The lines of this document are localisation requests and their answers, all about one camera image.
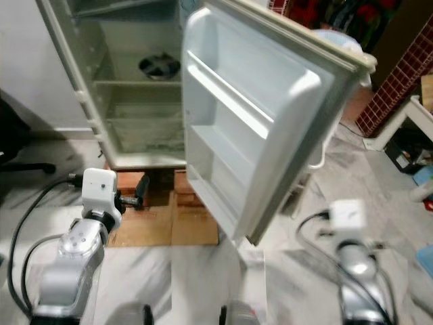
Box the brown wooden board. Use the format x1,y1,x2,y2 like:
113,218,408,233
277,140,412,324
108,203,221,248

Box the white open fridge body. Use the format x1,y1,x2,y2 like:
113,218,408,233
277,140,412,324
37,0,196,171

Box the white low frame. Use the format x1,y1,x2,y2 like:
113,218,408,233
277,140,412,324
363,95,433,152

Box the clear crisper drawer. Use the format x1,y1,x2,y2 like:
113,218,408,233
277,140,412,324
105,102,187,153

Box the glass fridge shelf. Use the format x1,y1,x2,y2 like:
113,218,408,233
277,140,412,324
93,80,185,89

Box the grey right robot leg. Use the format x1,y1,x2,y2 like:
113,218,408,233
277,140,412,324
220,305,265,325

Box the black box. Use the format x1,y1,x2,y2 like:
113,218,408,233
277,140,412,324
384,126,433,174

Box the red brick low wall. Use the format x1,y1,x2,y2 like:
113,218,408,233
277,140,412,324
355,34,433,136

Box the grey left robot leg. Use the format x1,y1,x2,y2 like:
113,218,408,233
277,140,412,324
108,303,155,325

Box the white fridge door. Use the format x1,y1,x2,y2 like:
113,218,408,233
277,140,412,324
181,0,378,246

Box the grey robot leg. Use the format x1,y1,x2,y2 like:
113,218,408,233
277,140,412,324
108,303,155,325
220,305,265,325

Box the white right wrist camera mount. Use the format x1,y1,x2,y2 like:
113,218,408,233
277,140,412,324
328,198,371,244

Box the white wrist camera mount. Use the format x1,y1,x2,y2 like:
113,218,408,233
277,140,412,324
81,168,120,221
328,198,371,244

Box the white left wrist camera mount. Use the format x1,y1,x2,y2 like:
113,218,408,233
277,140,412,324
81,168,120,221

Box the black office chair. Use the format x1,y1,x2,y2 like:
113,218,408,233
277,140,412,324
0,91,56,178

